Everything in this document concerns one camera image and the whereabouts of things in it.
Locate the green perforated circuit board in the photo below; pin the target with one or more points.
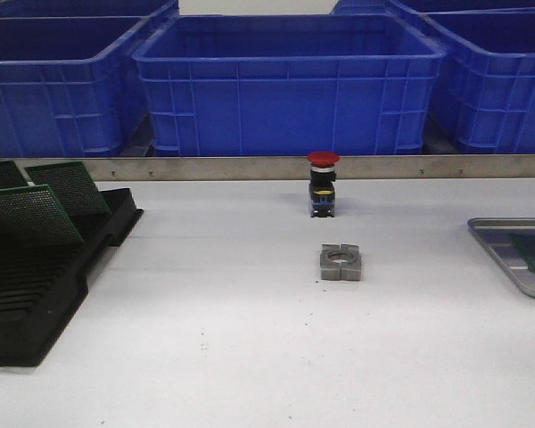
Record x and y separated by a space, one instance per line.
10 175
73 186
34 216

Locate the silver metal tray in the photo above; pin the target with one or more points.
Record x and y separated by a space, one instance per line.
493 235

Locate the black slotted board rack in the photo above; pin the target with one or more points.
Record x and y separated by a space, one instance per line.
41 288

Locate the red emergency stop button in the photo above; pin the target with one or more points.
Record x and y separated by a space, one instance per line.
321 188

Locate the grey metal slotted nut block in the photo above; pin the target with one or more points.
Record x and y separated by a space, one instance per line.
340 262

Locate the blue plastic crate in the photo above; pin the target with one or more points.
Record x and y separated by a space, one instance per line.
484 97
69 87
61 9
358 7
288 85

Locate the blue plastic crate rear right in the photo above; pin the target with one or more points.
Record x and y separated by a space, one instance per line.
358 7

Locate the blue plastic crate rear left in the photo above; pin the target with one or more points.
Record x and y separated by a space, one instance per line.
61 9

